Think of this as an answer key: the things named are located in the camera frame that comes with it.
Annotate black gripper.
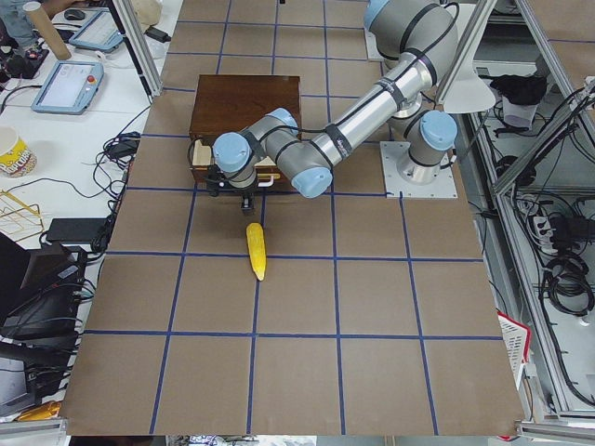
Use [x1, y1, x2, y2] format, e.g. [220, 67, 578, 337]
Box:
[205, 164, 257, 216]

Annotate white drawer handle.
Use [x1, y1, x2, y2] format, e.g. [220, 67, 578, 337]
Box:
[258, 175, 275, 188]

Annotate light wood drawer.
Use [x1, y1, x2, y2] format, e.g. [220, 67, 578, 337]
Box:
[190, 139, 286, 184]

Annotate yellow corn cob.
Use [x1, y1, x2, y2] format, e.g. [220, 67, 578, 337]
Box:
[245, 223, 267, 282]

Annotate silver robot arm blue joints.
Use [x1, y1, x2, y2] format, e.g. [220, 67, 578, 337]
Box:
[213, 1, 458, 198]

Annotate dark wooden drawer cabinet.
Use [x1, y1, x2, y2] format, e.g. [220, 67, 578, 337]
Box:
[189, 74, 301, 147]

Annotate black power brick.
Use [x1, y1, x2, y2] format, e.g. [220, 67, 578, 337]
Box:
[46, 217, 107, 244]

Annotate black power adapter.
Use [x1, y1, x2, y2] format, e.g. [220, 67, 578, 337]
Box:
[145, 26, 171, 43]

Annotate near blue teach pendant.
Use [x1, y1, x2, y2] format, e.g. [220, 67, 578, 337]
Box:
[31, 61, 104, 115]

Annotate blue teach pendant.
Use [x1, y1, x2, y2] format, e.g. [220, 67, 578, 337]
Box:
[31, 61, 104, 115]
[69, 8, 123, 53]

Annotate beige cap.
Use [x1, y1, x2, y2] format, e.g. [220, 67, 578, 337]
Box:
[135, 0, 163, 29]

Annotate far blue teach pendant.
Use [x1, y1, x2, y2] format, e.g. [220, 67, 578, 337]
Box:
[69, 8, 123, 53]

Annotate popcorn paper cup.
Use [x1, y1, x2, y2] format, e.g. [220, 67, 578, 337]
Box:
[0, 125, 37, 177]

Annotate cardboard tube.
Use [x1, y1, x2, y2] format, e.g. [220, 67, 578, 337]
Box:
[22, 1, 72, 60]

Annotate black computer mouse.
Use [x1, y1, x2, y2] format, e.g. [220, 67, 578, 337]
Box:
[63, 8, 86, 21]

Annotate white red plastic basket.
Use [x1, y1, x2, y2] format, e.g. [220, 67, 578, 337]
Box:
[497, 311, 531, 389]

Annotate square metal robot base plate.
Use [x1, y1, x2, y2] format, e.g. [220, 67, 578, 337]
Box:
[380, 141, 458, 200]

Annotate gold wire rack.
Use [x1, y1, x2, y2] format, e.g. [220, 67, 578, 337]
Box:
[1, 190, 45, 242]

